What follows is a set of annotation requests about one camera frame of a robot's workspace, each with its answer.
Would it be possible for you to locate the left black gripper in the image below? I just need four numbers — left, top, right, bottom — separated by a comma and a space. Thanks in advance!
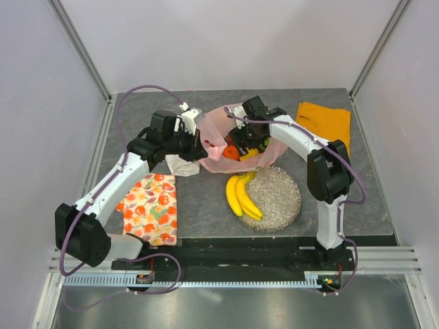
164, 126, 208, 162

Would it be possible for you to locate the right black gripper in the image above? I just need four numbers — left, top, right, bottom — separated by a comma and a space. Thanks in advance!
228, 119, 268, 157

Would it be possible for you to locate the fake green fruit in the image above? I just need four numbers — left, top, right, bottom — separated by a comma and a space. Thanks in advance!
258, 138, 270, 153

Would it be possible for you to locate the pink plastic bag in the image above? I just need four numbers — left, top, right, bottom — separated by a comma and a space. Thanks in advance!
197, 106, 287, 173

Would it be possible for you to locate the speckled glass plate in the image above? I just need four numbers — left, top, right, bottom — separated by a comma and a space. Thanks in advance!
239, 166, 302, 233

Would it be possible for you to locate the yellow fake banana bunch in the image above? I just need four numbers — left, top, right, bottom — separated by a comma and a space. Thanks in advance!
226, 171, 263, 221

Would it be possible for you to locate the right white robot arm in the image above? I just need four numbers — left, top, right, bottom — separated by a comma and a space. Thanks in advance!
224, 96, 353, 270

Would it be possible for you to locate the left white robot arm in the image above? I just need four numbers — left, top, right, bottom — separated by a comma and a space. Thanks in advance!
55, 108, 208, 269

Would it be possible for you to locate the fake orange fruit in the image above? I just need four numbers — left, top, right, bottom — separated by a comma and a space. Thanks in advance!
222, 145, 240, 161

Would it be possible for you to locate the white folded cloth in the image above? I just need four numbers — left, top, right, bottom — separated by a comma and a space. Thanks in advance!
165, 154, 200, 177

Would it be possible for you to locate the floral patterned cloth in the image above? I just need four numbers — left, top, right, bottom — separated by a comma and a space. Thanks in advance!
116, 173, 178, 247

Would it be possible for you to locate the orange folded t-shirt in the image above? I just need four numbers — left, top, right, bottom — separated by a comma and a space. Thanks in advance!
296, 102, 351, 155

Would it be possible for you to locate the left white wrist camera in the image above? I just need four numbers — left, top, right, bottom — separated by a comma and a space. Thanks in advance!
179, 102, 203, 136

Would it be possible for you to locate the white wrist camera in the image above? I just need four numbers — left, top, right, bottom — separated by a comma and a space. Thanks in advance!
179, 102, 203, 136
224, 106, 246, 129

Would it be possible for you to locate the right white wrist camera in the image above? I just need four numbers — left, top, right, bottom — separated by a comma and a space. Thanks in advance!
224, 106, 246, 129

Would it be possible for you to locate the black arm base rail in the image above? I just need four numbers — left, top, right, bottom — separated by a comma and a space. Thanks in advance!
111, 236, 355, 272

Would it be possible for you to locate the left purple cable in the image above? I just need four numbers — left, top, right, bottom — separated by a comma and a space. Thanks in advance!
58, 84, 189, 311

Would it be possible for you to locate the grey slotted cable duct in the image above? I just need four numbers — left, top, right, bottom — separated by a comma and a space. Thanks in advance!
64, 273, 336, 289

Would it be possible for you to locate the aluminium frame profile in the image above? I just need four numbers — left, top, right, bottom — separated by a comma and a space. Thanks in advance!
48, 0, 112, 103

